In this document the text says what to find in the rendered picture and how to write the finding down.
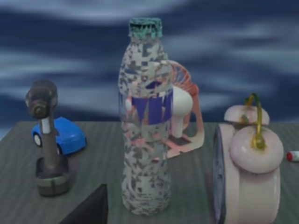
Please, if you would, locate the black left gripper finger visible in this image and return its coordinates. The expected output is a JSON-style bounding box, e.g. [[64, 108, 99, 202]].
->
[[61, 183, 109, 224]]

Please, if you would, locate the blue toy car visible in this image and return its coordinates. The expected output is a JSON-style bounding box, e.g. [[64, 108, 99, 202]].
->
[[31, 117, 87, 155]]

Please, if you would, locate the clear plastic bottle teal cap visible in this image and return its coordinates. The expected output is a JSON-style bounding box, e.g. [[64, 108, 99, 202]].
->
[[117, 17, 174, 214]]

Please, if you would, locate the pink white desk fan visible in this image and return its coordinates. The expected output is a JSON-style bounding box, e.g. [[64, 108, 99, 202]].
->
[[163, 59, 205, 159]]

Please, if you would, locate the pink twin-bell alarm clock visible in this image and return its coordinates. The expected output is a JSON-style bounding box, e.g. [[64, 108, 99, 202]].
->
[[211, 93, 284, 224]]

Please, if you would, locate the white marker red cap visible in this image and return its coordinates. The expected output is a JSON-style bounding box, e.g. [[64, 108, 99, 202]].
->
[[286, 151, 299, 162]]

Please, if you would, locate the grey cordless power drill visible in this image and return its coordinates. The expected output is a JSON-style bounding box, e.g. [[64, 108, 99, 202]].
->
[[25, 80, 73, 197]]

